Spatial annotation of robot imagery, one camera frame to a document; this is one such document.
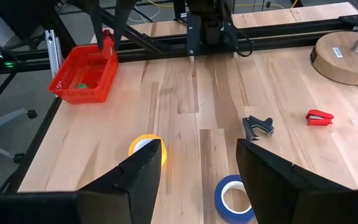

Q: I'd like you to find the yellow tape roll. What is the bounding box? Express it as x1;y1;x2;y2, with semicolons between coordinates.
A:
128;133;168;167

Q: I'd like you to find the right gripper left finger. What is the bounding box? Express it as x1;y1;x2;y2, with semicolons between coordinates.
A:
76;139;163;224

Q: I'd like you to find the white shade wooden base lamp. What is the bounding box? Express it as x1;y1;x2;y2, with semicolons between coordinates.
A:
309;11;358;86

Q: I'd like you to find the small red stapler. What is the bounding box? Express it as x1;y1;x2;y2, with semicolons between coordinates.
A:
305;109;335;127

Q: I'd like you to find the silver aluminium bracket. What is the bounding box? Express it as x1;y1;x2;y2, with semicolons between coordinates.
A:
44;29;64;79

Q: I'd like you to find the purple tape roll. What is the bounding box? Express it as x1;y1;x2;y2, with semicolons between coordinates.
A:
214;174;257;224

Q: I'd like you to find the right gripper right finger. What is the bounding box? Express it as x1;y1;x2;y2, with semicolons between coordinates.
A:
236;139;349;224

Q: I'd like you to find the red plastic basket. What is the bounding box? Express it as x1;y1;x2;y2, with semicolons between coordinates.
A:
48;44;119;105

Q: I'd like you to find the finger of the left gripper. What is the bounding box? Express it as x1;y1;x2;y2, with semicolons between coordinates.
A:
87;0;104;51
113;0;138;50

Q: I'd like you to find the dark grey binder clip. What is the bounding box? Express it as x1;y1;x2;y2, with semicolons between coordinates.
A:
242;114;275;142

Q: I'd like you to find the black aluminium table frame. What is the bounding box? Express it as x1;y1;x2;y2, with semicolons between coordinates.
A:
9;14;358;65

